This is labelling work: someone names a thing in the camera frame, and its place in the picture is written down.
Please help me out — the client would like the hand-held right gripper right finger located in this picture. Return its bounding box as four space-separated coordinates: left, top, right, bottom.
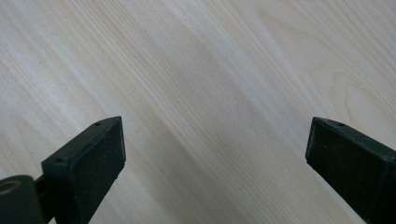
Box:
304 116 396 224

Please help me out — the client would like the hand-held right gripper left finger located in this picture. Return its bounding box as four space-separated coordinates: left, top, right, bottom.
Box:
41 116 127 224

